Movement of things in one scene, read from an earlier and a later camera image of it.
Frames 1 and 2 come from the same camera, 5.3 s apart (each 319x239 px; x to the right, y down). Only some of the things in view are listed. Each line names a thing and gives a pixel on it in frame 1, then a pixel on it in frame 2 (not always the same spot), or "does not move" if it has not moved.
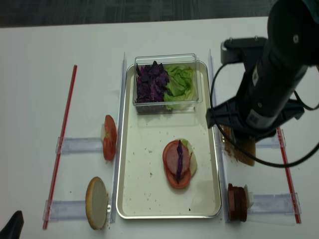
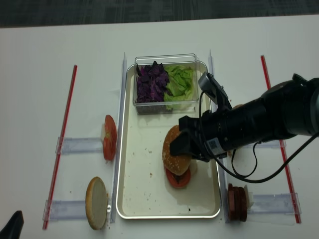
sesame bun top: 235,152 -> 177,165
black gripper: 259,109 -> 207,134
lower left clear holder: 55,210 does not move
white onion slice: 193,160 does not move
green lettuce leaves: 181,82 does not move
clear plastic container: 167,84 does not move
